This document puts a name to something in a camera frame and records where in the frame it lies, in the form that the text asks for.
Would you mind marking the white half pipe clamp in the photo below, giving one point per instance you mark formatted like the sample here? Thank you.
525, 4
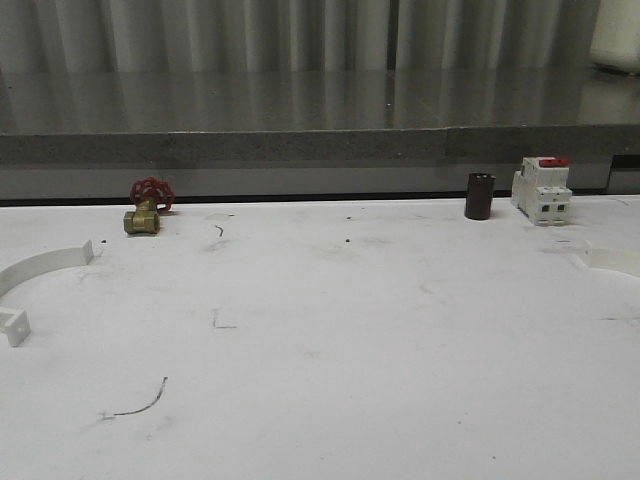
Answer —
623, 261
14, 322

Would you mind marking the dark brown cylindrical capacitor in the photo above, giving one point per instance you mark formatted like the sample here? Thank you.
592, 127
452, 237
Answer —
480, 189

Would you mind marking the brass valve red handwheel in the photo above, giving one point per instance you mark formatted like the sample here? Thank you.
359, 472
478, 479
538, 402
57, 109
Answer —
152, 198

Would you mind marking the grey stone counter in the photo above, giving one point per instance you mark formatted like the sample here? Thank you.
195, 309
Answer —
87, 137

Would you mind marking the white container on counter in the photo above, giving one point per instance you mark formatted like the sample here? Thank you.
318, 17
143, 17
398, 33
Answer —
615, 40

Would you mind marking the white circuit breaker red switch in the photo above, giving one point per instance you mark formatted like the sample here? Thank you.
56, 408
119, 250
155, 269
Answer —
539, 190

